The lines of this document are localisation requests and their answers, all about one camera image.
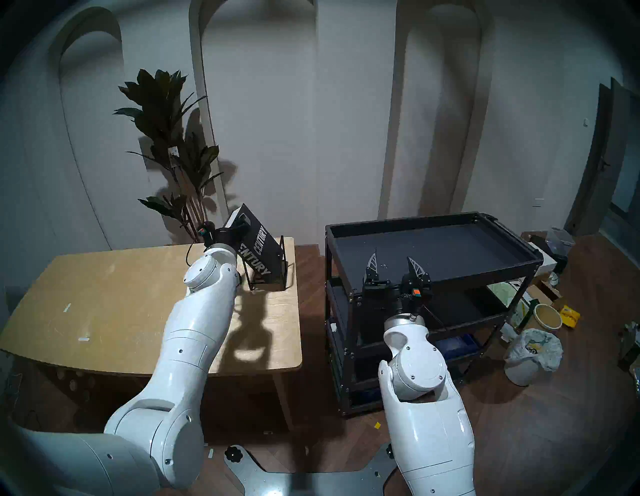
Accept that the dark door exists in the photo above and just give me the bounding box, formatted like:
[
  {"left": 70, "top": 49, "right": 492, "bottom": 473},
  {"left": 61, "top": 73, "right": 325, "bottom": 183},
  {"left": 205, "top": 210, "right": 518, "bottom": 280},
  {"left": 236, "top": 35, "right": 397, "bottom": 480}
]
[{"left": 564, "top": 77, "right": 633, "bottom": 237}]

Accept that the black three-tier metal cart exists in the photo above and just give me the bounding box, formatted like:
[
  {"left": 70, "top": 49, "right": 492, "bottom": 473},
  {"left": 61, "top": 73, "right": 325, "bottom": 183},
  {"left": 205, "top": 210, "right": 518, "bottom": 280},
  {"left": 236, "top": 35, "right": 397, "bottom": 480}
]
[{"left": 324, "top": 212, "right": 545, "bottom": 404}]

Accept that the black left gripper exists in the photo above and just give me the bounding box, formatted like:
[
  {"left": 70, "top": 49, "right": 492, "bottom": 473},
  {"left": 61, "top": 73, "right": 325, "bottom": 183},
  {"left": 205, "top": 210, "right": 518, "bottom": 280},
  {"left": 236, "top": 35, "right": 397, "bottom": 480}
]
[{"left": 211, "top": 213, "right": 252, "bottom": 251}]

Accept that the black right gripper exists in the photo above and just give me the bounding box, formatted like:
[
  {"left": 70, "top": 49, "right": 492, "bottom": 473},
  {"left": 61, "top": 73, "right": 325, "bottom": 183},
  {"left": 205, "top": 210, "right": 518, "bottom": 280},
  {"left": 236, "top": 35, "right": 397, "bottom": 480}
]
[{"left": 362, "top": 251, "right": 432, "bottom": 316}]

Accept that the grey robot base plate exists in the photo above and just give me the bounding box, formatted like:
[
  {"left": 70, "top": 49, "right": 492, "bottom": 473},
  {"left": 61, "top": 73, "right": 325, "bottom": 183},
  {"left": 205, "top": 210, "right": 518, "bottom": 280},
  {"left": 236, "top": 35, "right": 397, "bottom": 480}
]
[{"left": 223, "top": 444, "right": 399, "bottom": 496}]

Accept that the clear plastic container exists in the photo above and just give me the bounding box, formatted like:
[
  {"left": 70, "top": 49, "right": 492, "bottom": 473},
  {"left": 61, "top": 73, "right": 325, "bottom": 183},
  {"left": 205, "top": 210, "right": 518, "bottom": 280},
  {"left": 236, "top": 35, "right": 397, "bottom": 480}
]
[{"left": 544, "top": 226, "right": 577, "bottom": 257}]

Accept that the black floor cable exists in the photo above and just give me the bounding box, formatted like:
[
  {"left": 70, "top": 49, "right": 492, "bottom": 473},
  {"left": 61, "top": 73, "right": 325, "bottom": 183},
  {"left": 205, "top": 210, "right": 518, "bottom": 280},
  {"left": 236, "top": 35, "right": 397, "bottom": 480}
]
[{"left": 4, "top": 372, "right": 46, "bottom": 431}]

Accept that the green and white bag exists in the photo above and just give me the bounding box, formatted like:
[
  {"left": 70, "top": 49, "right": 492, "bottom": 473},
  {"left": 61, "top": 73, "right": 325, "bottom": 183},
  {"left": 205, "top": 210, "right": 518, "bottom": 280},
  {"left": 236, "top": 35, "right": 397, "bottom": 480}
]
[{"left": 489, "top": 280, "right": 532, "bottom": 332}]

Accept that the white bin with bag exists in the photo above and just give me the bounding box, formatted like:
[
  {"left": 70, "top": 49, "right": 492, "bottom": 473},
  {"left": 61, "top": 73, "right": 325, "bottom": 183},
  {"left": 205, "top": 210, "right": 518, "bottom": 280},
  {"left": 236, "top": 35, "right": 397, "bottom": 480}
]
[{"left": 503, "top": 328, "right": 564, "bottom": 388}]

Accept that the black wire book stand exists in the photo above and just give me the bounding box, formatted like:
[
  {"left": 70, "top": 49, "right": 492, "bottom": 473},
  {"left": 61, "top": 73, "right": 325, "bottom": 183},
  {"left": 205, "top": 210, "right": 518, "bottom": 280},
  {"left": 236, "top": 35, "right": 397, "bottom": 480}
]
[{"left": 243, "top": 235, "right": 290, "bottom": 293}]

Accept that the round beige bowl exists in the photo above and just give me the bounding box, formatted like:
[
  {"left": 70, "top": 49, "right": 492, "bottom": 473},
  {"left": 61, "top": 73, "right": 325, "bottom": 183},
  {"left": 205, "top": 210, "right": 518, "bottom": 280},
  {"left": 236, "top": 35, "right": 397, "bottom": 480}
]
[{"left": 532, "top": 303, "right": 564, "bottom": 331}]

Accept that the blue plastic bin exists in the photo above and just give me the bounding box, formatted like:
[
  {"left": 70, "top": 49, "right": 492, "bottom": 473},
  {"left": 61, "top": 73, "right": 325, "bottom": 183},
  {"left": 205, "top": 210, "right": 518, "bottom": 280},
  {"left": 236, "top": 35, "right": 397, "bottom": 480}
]
[{"left": 440, "top": 332, "right": 482, "bottom": 363}]

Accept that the wooden table leg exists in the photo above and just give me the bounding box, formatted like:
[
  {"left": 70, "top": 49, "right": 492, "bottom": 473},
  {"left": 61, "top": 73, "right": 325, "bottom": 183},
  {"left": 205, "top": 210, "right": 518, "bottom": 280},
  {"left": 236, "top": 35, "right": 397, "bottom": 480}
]
[{"left": 272, "top": 371, "right": 295, "bottom": 431}]

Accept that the black Century book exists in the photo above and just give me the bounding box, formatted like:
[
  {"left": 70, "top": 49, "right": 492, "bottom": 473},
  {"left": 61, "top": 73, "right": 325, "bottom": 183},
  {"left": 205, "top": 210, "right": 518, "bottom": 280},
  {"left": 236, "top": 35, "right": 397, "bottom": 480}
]
[{"left": 225, "top": 203, "right": 287, "bottom": 287}]

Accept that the tall green potted plant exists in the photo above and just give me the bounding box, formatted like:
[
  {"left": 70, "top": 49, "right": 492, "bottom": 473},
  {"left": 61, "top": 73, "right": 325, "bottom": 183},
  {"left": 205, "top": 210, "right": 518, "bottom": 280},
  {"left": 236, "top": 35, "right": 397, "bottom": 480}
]
[{"left": 113, "top": 68, "right": 225, "bottom": 245}]

